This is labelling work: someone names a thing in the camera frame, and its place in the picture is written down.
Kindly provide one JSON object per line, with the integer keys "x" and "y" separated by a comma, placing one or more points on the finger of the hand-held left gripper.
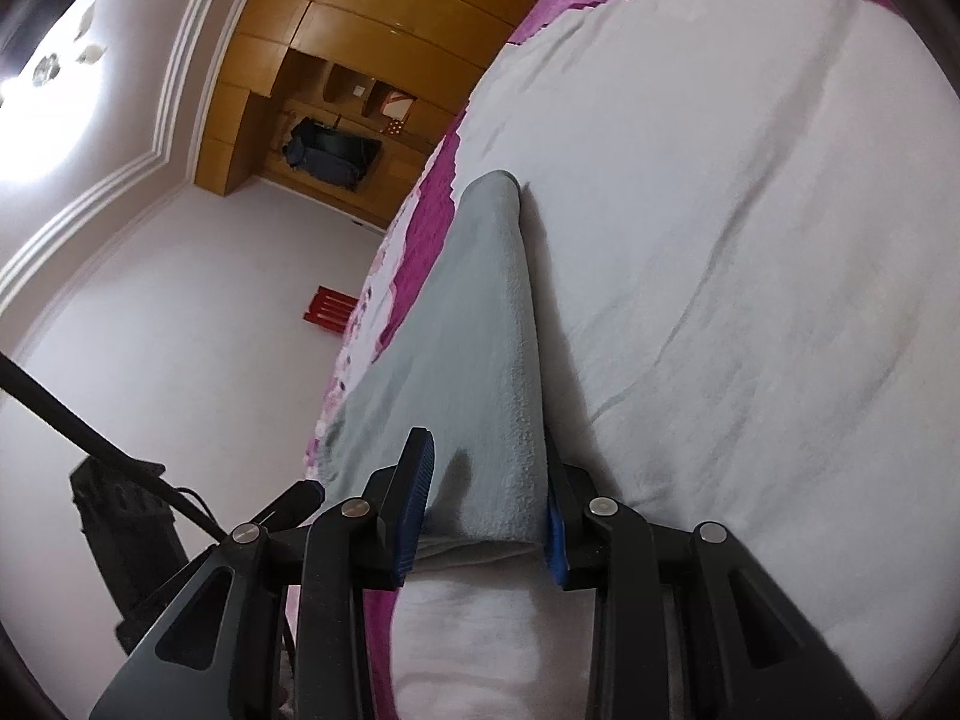
{"x": 296, "y": 501}

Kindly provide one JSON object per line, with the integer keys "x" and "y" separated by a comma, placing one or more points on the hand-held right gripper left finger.
{"x": 416, "y": 510}

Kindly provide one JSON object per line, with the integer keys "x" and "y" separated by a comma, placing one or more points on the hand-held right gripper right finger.
{"x": 556, "y": 540}

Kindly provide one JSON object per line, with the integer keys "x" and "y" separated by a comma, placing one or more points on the grey pants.
{"x": 465, "y": 330}

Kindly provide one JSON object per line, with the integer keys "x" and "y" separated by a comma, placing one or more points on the red wooden chair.
{"x": 326, "y": 309}

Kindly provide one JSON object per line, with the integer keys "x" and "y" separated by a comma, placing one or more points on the floral purple white bed cover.
{"x": 712, "y": 240}

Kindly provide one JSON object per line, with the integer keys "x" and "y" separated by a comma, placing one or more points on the dark hanging jacket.
{"x": 330, "y": 154}

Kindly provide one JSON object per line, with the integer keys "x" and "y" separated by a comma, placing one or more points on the red dotted white box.
{"x": 394, "y": 109}

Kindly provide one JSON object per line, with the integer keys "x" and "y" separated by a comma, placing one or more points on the ceiling lamp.
{"x": 45, "y": 90}

